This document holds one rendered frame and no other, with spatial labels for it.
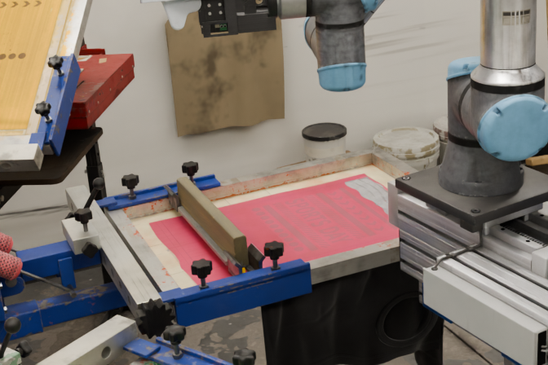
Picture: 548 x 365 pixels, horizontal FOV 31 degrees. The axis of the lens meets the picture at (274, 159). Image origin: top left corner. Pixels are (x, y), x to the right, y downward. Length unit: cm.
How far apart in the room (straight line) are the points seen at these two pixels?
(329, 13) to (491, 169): 44
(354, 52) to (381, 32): 318
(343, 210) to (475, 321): 89
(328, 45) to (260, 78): 291
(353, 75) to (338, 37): 6
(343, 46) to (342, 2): 7
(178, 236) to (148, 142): 200
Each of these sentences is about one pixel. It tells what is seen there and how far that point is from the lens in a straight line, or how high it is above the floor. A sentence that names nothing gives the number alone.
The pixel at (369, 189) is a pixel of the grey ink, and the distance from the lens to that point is 255.
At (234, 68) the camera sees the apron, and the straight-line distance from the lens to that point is 432.
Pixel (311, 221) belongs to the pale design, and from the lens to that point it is 239.
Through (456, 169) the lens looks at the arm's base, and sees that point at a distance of 174.
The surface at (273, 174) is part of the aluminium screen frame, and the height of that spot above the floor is 99.
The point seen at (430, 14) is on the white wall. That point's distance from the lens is 479.
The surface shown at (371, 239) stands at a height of 96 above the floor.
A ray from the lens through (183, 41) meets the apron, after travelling 422.
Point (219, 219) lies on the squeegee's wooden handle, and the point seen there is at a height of 106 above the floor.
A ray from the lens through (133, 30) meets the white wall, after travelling 421.
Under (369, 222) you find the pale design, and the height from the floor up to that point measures 96.
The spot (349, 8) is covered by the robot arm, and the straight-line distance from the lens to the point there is 148.
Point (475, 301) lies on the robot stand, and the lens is 160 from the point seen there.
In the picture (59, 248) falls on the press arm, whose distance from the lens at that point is 220.
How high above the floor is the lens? 195
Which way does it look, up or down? 21 degrees down
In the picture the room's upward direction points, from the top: 4 degrees counter-clockwise
